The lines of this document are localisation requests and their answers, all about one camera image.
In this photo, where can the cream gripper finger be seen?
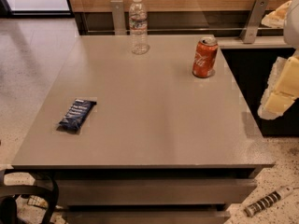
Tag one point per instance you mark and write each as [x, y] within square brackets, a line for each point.
[282, 88]
[278, 17]

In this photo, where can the red coke can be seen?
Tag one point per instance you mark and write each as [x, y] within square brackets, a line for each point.
[205, 56]

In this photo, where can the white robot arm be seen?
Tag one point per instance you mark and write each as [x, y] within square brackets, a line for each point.
[291, 30]

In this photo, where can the blue rxbar blueberry bar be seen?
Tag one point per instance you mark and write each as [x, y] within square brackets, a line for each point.
[76, 114]

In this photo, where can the white power strip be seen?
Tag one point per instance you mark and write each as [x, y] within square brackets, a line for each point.
[268, 200]

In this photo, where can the clear plastic water bottle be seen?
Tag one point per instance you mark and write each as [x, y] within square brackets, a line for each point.
[138, 24]

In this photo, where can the grey upper drawer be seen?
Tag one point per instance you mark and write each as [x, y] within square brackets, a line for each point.
[154, 191]

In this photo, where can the grey drawer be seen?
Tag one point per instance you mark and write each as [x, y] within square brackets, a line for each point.
[154, 191]
[147, 217]

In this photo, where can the grey lower drawer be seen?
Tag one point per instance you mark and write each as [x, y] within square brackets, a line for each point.
[147, 217]

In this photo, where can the black office chair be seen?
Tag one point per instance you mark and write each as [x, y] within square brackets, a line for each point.
[27, 197]

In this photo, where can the right metal bracket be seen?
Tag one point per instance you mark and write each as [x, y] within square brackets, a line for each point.
[250, 30]

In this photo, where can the metal bracket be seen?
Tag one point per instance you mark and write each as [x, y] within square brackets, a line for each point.
[250, 30]
[118, 17]

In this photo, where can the left metal bracket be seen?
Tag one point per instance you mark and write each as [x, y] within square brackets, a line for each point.
[118, 17]

